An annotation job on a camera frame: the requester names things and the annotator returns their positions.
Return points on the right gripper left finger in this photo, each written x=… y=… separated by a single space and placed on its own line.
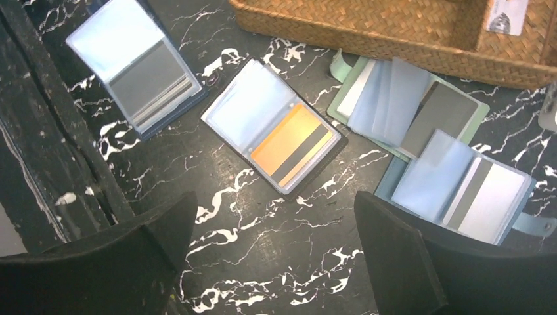
x=129 y=268

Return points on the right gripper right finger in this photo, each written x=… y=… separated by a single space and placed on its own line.
x=417 y=267

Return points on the navy blue card holder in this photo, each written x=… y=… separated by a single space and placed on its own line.
x=130 y=53

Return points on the white striped card in holder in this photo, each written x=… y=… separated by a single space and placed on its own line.
x=486 y=200

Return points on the light blue card holder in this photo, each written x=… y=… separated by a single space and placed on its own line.
x=457 y=188

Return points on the green card holder open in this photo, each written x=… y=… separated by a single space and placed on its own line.
x=379 y=99

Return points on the grey card in green holder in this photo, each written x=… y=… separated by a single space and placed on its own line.
x=443 y=108

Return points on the yellow card in holder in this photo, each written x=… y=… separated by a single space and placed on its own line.
x=293 y=147

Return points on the black card holder open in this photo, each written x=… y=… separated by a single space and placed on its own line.
x=250 y=106

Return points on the white card in tray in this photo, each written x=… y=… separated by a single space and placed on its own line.
x=506 y=16

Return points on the white small box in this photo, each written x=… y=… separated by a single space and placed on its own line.
x=547 y=114

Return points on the brown woven divider tray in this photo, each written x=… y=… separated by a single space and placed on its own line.
x=447 y=37

